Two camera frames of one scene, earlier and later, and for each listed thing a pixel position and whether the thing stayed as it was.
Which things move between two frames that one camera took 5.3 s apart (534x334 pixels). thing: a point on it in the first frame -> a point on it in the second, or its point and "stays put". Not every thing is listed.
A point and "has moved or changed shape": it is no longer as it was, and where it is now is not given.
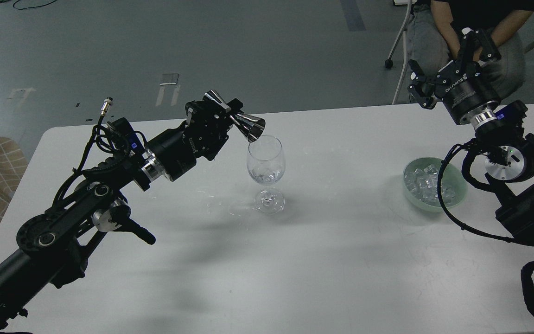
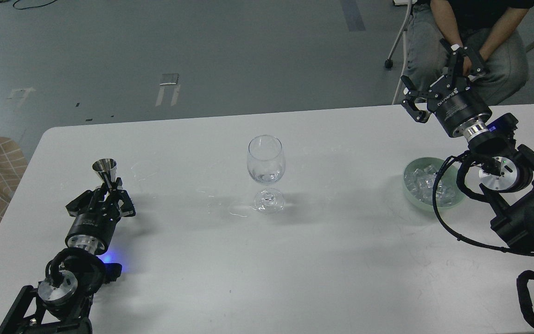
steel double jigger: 252,126 has moved or changed shape
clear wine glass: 266,166 stays put
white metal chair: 389,63 stays put
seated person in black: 434,28 stays put
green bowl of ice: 420,182 stays put
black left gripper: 176,150 -> 95,220
